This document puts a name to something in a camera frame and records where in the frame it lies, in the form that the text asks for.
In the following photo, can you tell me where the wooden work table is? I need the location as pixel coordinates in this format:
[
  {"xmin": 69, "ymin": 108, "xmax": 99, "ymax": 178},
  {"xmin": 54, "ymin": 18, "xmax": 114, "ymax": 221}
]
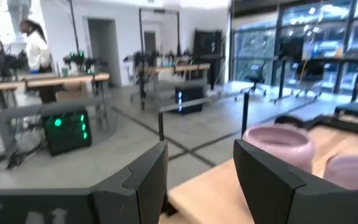
[
  {"xmin": 137, "ymin": 63, "xmax": 213, "ymax": 110},
  {"xmin": 0, "ymin": 72, "xmax": 111, "ymax": 150}
]

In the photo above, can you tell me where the person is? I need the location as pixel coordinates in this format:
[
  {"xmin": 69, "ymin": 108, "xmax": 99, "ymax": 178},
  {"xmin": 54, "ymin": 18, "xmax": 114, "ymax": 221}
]
[{"xmin": 19, "ymin": 18, "xmax": 53, "ymax": 75}]

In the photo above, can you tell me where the black office chair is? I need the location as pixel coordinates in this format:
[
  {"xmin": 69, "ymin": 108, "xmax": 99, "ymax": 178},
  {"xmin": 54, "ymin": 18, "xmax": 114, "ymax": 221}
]
[{"xmin": 240, "ymin": 63, "xmax": 269, "ymax": 98}]

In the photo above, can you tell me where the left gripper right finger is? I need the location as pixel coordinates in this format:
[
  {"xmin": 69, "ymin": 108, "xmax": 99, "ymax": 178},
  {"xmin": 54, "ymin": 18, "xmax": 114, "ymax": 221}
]
[{"xmin": 233, "ymin": 138, "xmax": 358, "ymax": 224}]

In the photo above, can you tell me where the wooden shelf with black frame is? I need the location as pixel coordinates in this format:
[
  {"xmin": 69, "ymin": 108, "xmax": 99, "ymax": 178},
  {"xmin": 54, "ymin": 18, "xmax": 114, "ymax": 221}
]
[{"xmin": 157, "ymin": 91, "xmax": 358, "ymax": 224}]

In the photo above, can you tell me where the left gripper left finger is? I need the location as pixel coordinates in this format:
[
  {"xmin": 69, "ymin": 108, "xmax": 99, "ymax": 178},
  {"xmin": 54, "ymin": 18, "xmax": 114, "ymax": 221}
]
[{"xmin": 91, "ymin": 140, "xmax": 169, "ymax": 224}]

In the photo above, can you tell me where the black cabinet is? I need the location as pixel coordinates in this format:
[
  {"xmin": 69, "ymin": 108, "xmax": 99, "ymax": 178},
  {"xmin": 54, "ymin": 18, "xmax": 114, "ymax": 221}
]
[{"xmin": 193, "ymin": 29, "xmax": 224, "ymax": 60}]

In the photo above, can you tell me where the pink striped mug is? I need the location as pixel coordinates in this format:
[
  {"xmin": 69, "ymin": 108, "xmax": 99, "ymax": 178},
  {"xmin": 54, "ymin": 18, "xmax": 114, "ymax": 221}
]
[{"xmin": 323, "ymin": 154, "xmax": 358, "ymax": 192}]

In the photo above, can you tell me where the black aluminium table frame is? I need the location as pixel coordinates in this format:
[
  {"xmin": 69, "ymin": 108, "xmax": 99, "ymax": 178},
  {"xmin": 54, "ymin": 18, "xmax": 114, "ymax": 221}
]
[{"xmin": 273, "ymin": 113, "xmax": 358, "ymax": 138}]

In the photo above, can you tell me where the pink ribbed mug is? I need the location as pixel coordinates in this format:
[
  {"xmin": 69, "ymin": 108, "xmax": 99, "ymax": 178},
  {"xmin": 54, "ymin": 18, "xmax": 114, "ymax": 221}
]
[{"xmin": 242, "ymin": 124, "xmax": 316, "ymax": 174}]

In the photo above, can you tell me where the black computer tower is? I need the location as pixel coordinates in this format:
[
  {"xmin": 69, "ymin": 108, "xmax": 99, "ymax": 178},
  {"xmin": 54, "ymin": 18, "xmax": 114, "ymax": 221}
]
[
  {"xmin": 43, "ymin": 108, "xmax": 93, "ymax": 157},
  {"xmin": 174, "ymin": 85, "xmax": 204, "ymax": 115}
]

